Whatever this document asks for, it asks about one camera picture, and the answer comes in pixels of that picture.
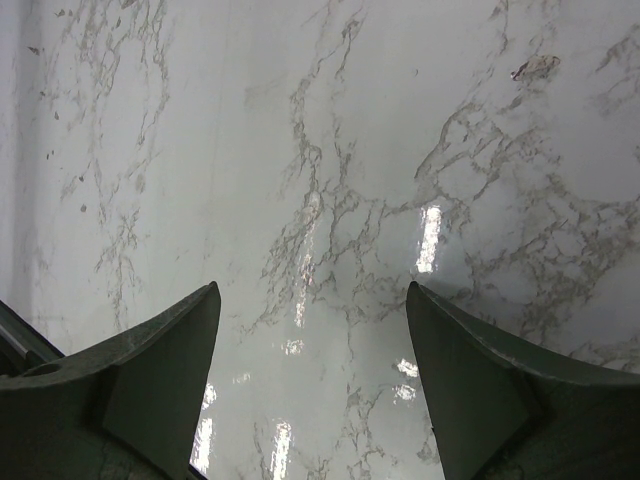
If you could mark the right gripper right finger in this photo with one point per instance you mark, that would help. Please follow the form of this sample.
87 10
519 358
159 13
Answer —
504 408

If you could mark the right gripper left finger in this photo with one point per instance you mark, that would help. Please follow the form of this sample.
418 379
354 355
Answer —
125 408

